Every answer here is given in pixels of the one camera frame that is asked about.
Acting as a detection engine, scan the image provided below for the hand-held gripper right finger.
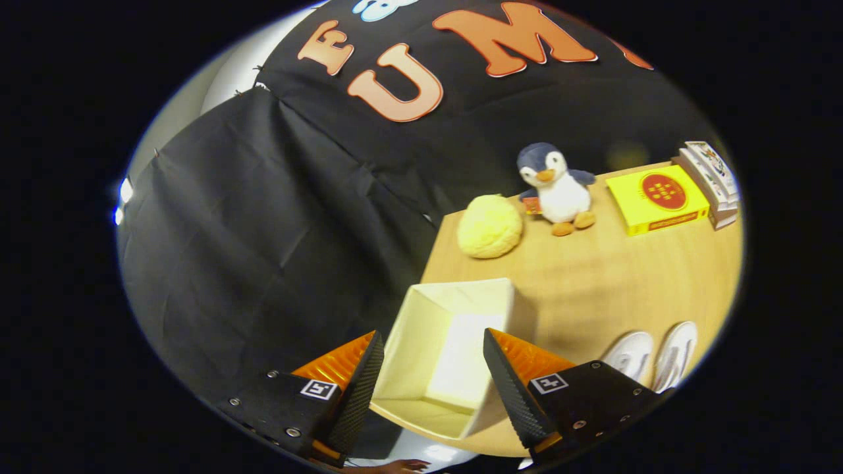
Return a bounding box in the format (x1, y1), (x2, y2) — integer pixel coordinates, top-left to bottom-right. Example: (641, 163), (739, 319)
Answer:
(483, 328), (672, 465)

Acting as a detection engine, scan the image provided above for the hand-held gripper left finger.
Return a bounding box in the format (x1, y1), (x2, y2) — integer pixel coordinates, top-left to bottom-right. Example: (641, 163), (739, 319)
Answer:
(217, 330), (385, 468)

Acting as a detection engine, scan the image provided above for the cream fabric storage box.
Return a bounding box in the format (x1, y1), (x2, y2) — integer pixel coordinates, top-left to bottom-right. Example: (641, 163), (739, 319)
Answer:
(369, 277), (535, 440)

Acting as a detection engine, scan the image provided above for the white canvas shoe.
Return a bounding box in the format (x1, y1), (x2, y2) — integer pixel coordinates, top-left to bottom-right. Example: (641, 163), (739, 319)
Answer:
(651, 321), (699, 394)
(601, 331), (654, 386)

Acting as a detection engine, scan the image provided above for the yellow round plush cushion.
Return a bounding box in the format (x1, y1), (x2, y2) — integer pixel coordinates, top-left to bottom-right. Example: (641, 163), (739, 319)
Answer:
(456, 194), (524, 259)

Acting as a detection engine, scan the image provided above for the black backdrop cloth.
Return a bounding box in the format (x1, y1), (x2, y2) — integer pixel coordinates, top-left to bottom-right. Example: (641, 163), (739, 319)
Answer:
(117, 0), (725, 455)

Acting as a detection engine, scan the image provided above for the blue white penguin plush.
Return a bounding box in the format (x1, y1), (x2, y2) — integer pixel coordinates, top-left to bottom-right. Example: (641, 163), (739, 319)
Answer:
(516, 142), (597, 237)

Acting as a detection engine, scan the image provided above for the yellow book with red circle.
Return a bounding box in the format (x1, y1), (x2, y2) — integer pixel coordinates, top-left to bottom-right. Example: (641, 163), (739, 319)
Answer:
(605, 164), (711, 236)

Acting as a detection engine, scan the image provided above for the brown covered book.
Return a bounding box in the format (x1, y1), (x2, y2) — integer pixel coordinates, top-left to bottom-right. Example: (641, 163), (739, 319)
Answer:
(672, 156), (737, 230)

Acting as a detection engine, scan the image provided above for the thin white book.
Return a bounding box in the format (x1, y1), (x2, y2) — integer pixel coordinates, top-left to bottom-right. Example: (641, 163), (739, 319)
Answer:
(678, 148), (738, 211)

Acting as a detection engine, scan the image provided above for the white illustrated cover book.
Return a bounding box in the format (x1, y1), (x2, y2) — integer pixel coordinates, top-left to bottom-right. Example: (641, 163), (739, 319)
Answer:
(685, 141), (740, 198)

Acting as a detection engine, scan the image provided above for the fluorescent tube light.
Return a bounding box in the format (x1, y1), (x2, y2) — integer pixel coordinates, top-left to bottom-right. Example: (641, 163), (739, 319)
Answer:
(115, 176), (134, 226)

